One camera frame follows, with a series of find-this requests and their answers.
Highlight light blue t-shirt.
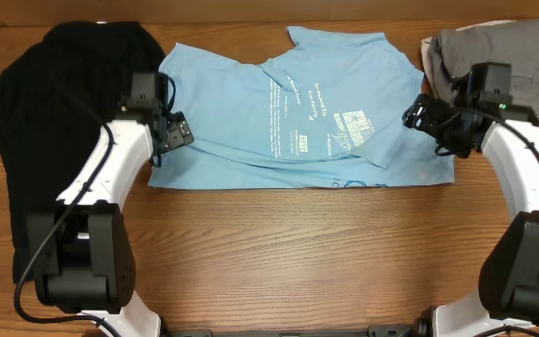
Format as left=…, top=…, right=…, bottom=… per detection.
left=149, top=26, right=455, bottom=190

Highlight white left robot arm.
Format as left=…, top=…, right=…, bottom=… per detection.
left=14, top=72, right=194, bottom=336

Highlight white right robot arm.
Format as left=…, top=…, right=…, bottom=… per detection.
left=402, top=62, right=539, bottom=336

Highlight grey folded shorts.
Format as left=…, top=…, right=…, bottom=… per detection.
left=427, top=18, right=539, bottom=127

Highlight black t-shirt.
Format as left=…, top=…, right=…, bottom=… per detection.
left=0, top=22, right=165, bottom=281

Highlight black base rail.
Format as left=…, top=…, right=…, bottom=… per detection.
left=161, top=325, right=412, bottom=337

